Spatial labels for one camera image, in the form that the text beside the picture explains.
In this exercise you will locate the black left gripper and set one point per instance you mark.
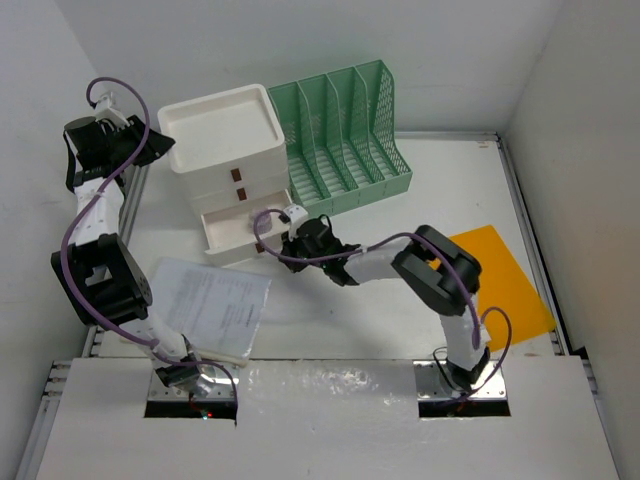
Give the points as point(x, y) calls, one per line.
point(155, 145)

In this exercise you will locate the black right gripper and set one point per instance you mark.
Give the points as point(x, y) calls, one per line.
point(289, 247)

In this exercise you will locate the white bottom drawer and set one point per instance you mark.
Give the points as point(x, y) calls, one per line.
point(229, 232)

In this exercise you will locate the white drawer organizer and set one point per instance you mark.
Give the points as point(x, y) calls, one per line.
point(229, 148)

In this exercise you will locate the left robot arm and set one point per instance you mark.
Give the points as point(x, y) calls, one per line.
point(102, 280)

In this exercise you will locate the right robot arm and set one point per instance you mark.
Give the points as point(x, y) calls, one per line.
point(444, 277)

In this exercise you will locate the green mesh file rack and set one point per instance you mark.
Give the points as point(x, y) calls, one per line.
point(339, 132)

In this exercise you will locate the clear mesh document pouch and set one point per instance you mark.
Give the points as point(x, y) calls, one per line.
point(218, 310)

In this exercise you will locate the white front cover board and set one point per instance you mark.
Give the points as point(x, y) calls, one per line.
point(328, 420)

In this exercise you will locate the orange folder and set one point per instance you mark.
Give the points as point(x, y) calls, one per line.
point(504, 284)

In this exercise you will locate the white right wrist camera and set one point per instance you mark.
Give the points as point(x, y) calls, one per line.
point(294, 216)

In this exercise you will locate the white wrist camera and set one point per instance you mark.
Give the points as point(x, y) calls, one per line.
point(106, 109)
point(294, 216)

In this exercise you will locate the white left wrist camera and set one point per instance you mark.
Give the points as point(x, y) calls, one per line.
point(106, 109)

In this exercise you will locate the aluminium table edge rail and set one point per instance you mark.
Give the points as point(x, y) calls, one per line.
point(466, 180)

